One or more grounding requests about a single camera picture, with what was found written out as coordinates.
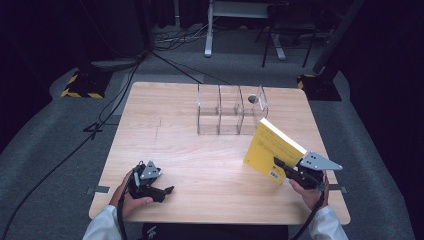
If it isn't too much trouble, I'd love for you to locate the bundle of floor cables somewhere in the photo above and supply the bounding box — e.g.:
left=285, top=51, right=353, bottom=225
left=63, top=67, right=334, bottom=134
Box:
left=153, top=22, right=214, bottom=52

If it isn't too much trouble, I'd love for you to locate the white desk frame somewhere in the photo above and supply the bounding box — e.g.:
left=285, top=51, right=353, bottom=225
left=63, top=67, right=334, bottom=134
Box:
left=203, top=0, right=287, bottom=62

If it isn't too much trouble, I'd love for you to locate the grey slanted metal pole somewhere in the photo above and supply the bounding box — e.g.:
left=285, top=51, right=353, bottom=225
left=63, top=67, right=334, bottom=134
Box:
left=312, top=0, right=367, bottom=75

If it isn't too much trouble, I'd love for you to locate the person's black clothing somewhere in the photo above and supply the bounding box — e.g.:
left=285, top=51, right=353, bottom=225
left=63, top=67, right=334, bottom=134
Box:
left=141, top=222, right=289, bottom=240

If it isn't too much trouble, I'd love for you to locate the grey flat floor plate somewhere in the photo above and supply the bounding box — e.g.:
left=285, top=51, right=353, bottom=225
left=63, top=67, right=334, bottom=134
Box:
left=90, top=57, right=143, bottom=70

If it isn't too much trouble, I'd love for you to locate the hand-held gripper black cable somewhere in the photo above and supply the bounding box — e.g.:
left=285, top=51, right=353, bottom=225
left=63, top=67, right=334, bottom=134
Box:
left=116, top=171, right=138, bottom=240
left=289, top=171, right=328, bottom=240

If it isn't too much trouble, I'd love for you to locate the black yellow striped stand base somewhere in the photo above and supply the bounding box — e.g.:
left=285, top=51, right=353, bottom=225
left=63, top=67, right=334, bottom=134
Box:
left=60, top=67, right=114, bottom=100
left=296, top=72, right=343, bottom=102

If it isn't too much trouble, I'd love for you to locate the clear acrylic divided organizer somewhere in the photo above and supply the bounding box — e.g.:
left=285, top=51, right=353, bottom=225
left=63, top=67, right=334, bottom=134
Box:
left=196, top=83, right=270, bottom=137

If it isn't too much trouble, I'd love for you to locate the black metal chair frame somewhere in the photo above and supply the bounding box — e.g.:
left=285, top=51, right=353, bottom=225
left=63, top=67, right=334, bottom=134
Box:
left=254, top=2, right=318, bottom=69

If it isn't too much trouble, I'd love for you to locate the long black floor cable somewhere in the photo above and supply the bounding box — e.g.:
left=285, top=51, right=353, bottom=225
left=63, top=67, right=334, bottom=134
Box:
left=0, top=53, right=149, bottom=234

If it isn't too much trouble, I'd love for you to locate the person's right hand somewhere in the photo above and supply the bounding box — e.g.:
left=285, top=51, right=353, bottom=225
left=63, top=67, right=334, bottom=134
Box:
left=287, top=175, right=331, bottom=212

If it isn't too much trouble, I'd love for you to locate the right hand-held gripper black cable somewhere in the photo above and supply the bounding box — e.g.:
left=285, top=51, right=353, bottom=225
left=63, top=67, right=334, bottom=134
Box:
left=289, top=171, right=328, bottom=240

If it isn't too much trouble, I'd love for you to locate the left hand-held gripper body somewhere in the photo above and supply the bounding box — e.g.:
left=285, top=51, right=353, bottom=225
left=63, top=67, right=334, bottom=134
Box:
left=127, top=160, right=163, bottom=201

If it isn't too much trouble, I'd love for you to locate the yellow book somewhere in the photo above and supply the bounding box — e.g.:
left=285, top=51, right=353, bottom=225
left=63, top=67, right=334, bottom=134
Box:
left=242, top=117, right=308, bottom=186

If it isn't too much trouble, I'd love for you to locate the left hand-held gripper black cable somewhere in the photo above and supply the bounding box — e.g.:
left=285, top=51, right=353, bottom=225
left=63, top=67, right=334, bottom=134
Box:
left=116, top=171, right=138, bottom=240

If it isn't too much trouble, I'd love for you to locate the grey tape strip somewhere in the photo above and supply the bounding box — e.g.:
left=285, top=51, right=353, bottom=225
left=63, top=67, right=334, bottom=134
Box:
left=86, top=185, right=111, bottom=195
left=328, top=183, right=348, bottom=195

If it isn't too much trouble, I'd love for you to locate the person's left hand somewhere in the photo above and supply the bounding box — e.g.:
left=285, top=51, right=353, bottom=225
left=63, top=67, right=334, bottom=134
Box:
left=109, top=169, right=155, bottom=220

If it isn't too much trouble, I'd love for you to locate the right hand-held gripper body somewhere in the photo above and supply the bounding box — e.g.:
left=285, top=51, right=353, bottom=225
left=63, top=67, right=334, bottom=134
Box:
left=292, top=151, right=344, bottom=191

